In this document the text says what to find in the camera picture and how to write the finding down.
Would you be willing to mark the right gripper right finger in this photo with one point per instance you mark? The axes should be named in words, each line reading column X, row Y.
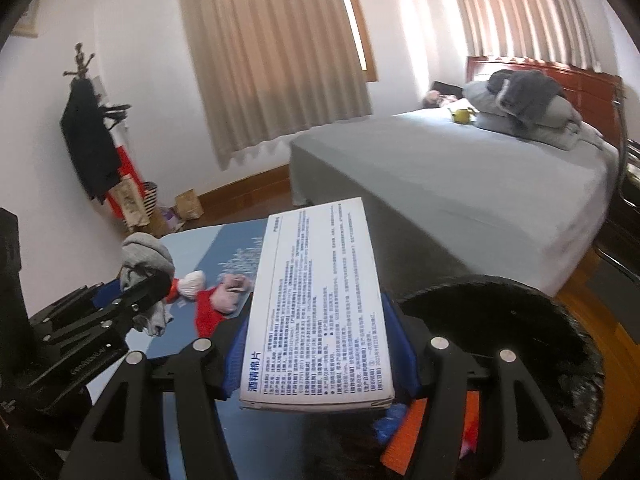
column 441, row 348

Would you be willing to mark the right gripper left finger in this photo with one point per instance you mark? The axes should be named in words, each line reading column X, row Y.
column 125, row 434

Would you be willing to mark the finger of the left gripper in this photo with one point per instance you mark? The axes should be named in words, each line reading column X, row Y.
column 141, row 307
column 75, row 306

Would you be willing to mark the grey sock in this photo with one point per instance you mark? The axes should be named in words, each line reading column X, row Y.
column 142, row 256

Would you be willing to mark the red cloth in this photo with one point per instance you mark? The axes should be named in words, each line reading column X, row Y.
column 206, row 319

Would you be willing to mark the blue glove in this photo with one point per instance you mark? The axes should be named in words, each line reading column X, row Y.
column 385, row 427

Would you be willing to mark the white medicine box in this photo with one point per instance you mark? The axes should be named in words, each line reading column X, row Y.
column 316, row 338

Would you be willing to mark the white tissue ball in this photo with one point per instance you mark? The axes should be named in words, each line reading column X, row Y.
column 191, row 285

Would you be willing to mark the pink sock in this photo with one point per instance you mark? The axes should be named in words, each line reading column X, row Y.
column 226, row 298

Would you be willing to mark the black-lined trash bin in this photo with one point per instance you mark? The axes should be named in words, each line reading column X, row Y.
column 562, row 357

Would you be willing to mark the blue tree-print tablecloth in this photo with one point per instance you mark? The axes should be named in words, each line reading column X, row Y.
column 262, row 445

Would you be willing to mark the canvas tote bag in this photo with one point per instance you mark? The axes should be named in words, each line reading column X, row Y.
column 126, row 198

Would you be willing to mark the brown paper bag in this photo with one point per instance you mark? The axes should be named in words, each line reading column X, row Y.
column 188, row 206

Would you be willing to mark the striped basket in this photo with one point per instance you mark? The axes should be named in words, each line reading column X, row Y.
column 150, row 197

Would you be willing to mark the red hanging garment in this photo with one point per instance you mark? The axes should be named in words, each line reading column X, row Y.
column 126, row 169

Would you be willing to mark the black hanging jacket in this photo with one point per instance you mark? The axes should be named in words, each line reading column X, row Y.
column 91, row 148

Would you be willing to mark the black office chair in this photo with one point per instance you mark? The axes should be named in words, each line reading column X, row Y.
column 617, row 243

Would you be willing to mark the wooden coat rack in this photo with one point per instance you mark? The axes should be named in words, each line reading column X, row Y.
column 113, row 114

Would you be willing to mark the grey bed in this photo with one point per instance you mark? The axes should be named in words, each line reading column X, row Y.
column 445, row 200

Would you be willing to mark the left beige curtain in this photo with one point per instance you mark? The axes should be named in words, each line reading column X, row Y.
column 270, row 68

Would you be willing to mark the beige curtain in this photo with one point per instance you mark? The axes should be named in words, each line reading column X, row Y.
column 554, row 31
column 270, row 68

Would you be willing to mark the grey pillow stack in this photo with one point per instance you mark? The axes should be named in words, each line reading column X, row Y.
column 559, row 126

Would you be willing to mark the green plush toy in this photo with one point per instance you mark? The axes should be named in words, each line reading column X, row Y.
column 463, row 116

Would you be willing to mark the red wooden headboard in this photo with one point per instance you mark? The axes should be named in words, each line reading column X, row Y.
column 597, row 97

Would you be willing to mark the dark grey folded blanket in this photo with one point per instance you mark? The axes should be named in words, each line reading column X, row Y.
column 524, row 95

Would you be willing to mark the pink plush toy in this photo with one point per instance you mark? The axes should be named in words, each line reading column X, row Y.
column 433, row 99

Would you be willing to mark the right beige curtain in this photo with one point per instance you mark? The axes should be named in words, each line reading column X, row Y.
column 554, row 31

